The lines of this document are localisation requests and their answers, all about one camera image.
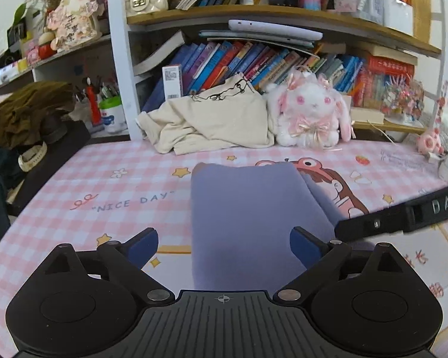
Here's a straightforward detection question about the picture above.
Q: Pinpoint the white barcode box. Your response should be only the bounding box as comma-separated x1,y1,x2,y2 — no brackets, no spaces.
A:
162,64,184,101

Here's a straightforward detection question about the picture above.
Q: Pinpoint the beige sweatshirt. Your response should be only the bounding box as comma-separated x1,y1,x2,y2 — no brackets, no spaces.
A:
135,74,276,155

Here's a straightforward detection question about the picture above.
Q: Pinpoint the pink checked printed bedsheet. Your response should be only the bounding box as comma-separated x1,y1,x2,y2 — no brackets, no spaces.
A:
0,139,448,347

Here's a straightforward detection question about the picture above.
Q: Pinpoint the black bag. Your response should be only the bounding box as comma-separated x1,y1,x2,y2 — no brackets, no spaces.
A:
5,118,93,217

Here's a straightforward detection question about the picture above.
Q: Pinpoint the floral paper decoration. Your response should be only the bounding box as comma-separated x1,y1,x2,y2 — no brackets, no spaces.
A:
46,0,100,52

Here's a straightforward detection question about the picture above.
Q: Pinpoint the heap of colourful trinkets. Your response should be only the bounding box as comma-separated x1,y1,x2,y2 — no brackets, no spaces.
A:
381,78,425,122

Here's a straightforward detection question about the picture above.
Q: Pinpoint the olive dark cloth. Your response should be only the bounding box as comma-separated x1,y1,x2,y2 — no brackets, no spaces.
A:
0,81,77,149

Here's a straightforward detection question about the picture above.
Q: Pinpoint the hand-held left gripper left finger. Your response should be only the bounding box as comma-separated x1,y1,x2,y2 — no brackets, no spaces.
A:
33,227,175,305

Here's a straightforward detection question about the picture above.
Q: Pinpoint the row of colourful books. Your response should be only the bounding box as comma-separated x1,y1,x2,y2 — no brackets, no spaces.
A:
141,0,367,99

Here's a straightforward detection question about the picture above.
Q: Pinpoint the white pink plush bunny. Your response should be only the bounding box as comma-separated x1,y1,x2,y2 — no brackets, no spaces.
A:
265,68,356,149

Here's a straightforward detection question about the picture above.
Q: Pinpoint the small pink plush toy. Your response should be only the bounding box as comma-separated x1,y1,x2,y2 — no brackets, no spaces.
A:
417,127,447,157

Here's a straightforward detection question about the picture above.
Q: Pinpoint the white pen holder can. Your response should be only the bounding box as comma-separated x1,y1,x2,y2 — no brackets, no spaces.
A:
98,96,128,135

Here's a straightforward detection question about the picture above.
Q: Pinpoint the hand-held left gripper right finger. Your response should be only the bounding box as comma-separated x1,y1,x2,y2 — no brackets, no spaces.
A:
272,226,416,303

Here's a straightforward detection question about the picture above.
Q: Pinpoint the beige wristwatch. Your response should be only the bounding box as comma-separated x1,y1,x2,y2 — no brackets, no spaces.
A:
18,142,48,172

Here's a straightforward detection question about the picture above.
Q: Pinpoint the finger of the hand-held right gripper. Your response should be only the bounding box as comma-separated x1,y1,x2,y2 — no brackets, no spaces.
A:
334,200,416,240

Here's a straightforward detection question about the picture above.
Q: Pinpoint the purple and mauve knit sweater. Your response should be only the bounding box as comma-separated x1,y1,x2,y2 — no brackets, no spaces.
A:
190,161,376,292

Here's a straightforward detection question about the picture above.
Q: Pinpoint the white bookshelf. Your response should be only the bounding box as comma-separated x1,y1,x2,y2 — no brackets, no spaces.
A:
0,0,446,143

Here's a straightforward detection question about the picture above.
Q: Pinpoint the white tablet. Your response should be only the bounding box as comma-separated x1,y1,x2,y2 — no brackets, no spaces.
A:
228,18,324,42

